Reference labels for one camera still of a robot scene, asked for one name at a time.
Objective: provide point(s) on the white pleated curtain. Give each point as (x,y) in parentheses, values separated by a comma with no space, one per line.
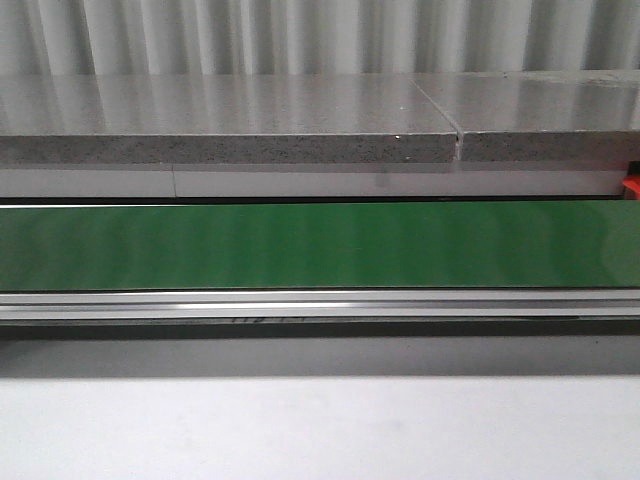
(305,37)

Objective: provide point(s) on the grey stone slab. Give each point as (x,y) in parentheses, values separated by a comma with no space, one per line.
(220,120)
(584,118)

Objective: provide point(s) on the green conveyor belt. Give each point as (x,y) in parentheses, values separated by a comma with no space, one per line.
(565,243)

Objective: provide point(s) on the grey stone slab left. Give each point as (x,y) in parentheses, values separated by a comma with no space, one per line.
(220,120)

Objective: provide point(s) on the aluminium conveyor side rail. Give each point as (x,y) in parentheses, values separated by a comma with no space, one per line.
(277,306)

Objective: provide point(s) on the red plastic tray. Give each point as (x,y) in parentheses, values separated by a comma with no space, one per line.
(631,185)

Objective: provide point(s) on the grey stone slab right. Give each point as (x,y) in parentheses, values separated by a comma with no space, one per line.
(584,118)

